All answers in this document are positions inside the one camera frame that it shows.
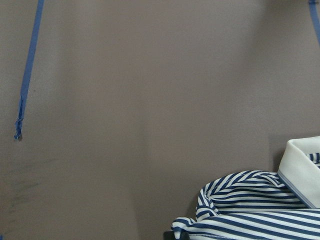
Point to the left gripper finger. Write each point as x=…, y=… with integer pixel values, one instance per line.
x=168, y=235

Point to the striped polo shirt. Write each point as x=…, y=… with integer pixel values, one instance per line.
x=261, y=205

